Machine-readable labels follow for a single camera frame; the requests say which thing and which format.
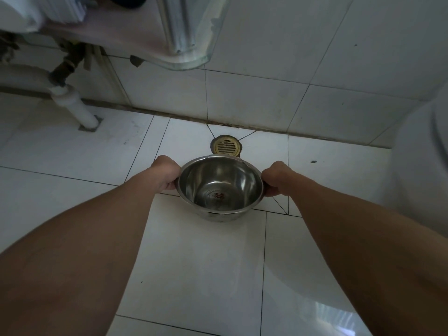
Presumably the white toilet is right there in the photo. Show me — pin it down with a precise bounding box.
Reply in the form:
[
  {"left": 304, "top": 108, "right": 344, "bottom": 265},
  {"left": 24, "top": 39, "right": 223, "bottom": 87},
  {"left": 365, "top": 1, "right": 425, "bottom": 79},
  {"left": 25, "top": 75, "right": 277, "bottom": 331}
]
[{"left": 381, "top": 84, "right": 448, "bottom": 239}]

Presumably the person's right forearm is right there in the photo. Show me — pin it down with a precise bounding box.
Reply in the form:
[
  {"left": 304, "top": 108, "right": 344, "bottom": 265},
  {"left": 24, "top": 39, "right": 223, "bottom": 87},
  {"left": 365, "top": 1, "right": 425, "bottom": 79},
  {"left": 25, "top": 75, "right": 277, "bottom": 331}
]
[{"left": 280, "top": 175, "right": 448, "bottom": 336}]

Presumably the brass floor drain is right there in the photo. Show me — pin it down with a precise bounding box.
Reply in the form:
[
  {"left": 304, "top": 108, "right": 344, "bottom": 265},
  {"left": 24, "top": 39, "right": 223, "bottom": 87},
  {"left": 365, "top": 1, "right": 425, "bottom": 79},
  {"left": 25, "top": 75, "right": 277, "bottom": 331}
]
[{"left": 210, "top": 134, "right": 243, "bottom": 158}]

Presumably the person's left forearm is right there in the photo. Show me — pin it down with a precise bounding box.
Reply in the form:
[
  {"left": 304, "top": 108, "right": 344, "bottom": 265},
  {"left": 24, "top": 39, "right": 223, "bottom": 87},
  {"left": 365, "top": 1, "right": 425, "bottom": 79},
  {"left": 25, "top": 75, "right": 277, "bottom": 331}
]
[{"left": 0, "top": 169, "right": 172, "bottom": 336}]

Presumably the person's right hand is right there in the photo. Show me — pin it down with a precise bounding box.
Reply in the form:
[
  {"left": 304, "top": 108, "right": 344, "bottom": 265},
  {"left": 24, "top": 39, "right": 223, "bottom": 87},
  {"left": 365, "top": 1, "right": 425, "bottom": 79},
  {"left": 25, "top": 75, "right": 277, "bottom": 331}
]
[{"left": 260, "top": 161, "right": 299, "bottom": 198}]

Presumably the frosted glass lower shelf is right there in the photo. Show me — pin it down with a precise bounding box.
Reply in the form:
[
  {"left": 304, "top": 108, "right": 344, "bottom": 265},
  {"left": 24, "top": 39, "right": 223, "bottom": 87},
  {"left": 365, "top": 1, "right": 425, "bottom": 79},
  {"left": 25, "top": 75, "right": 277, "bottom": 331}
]
[{"left": 35, "top": 0, "right": 230, "bottom": 72}]

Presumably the white drain pipe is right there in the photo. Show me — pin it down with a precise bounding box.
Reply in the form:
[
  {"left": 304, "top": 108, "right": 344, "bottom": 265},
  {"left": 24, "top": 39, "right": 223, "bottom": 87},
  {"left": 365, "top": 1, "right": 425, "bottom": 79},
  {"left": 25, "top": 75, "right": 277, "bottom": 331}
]
[{"left": 0, "top": 63, "right": 101, "bottom": 131}]

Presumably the rusty pipe fitting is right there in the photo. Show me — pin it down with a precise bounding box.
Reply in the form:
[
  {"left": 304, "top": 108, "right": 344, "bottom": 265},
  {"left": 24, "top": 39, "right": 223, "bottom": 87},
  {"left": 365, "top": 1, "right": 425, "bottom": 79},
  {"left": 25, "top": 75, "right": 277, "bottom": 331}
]
[{"left": 49, "top": 42, "right": 89, "bottom": 86}]

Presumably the chrome vanity leg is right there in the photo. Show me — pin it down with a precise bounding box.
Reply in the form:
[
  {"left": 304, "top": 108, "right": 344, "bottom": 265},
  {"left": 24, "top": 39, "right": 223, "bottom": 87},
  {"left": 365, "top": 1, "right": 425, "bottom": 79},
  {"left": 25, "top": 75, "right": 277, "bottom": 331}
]
[{"left": 155, "top": 0, "right": 197, "bottom": 55}]

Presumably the stainless steel bowl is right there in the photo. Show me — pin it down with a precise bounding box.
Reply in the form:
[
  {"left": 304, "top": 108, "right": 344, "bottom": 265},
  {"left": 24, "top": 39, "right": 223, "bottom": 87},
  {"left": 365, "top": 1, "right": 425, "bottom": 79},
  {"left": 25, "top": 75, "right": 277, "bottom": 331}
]
[{"left": 176, "top": 154, "right": 264, "bottom": 223}]

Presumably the person's left hand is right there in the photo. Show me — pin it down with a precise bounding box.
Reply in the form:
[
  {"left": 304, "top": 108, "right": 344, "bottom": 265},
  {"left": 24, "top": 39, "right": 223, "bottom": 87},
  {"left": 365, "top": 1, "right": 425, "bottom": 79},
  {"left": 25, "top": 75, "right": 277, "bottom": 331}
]
[{"left": 149, "top": 155, "right": 182, "bottom": 193}]

